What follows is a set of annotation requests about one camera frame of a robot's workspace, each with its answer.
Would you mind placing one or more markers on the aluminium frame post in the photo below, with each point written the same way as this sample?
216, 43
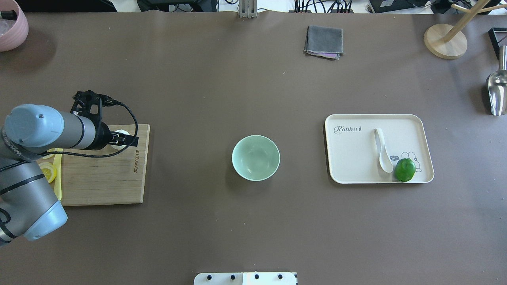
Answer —
247, 8

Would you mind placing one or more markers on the green lime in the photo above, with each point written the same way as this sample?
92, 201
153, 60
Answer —
404, 170

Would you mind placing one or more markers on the metal scoop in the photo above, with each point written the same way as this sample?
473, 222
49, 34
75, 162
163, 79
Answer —
497, 85

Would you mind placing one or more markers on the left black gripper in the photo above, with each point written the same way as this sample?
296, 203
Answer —
102, 137

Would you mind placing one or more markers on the grey folded cloth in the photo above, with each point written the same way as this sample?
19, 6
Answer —
326, 42

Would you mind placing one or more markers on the yellow plastic knife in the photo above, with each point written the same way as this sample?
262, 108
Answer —
57, 160

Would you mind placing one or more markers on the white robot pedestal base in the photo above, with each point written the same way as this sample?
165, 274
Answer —
246, 278

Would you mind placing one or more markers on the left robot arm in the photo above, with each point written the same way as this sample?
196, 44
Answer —
29, 206

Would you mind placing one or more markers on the cream rabbit tray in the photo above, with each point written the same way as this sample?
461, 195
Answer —
353, 147

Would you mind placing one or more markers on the wooden cup tree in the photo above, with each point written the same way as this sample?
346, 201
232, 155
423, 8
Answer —
449, 42

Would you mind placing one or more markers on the mint green bowl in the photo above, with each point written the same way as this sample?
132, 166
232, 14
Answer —
256, 158

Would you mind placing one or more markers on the wooden cutting board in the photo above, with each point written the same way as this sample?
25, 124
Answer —
102, 180

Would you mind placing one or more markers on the pink bowl with ice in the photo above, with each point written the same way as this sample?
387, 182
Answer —
18, 29

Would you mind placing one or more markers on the white ceramic spoon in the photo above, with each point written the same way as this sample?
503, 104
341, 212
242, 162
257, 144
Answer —
383, 157

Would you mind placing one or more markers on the black glass rack tray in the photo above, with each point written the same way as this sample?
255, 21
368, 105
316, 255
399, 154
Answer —
497, 35

